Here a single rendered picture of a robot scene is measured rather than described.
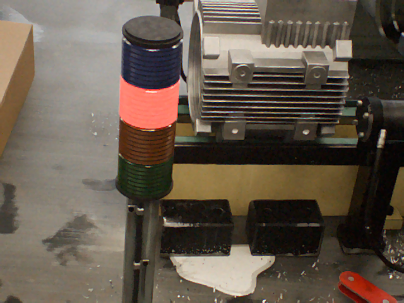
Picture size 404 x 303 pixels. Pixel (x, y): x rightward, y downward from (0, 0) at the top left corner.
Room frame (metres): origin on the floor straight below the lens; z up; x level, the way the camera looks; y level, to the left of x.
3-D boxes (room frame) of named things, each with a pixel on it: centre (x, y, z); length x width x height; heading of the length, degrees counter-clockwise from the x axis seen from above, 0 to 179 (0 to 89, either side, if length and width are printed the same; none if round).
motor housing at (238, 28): (1.05, -0.08, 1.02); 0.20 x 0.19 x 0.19; 99
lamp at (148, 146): (0.72, 0.06, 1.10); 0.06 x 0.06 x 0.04
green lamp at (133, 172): (0.72, 0.06, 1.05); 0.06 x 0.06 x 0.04
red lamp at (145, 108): (0.72, 0.06, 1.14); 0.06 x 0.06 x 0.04
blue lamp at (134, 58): (0.72, 0.06, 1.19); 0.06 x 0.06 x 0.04
